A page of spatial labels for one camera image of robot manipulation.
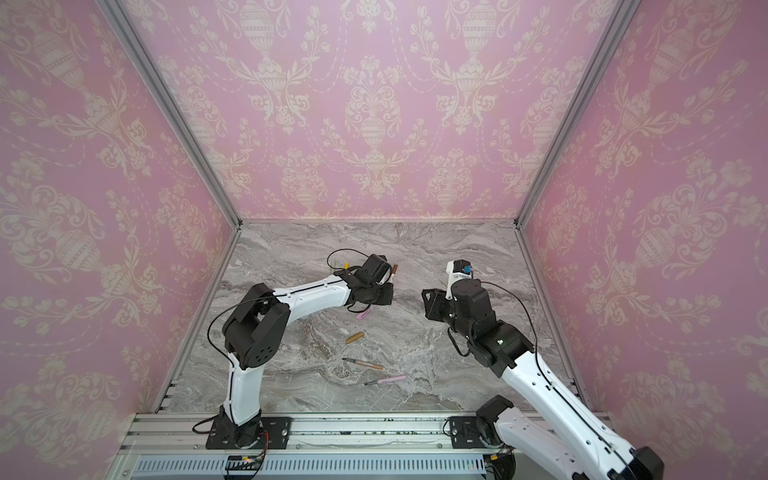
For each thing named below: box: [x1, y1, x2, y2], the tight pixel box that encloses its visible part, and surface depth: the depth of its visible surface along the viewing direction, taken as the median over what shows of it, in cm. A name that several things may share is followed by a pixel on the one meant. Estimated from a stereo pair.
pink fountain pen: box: [364, 375, 407, 385], surface depth 84 cm
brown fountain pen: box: [342, 357, 385, 370], surface depth 87 cm
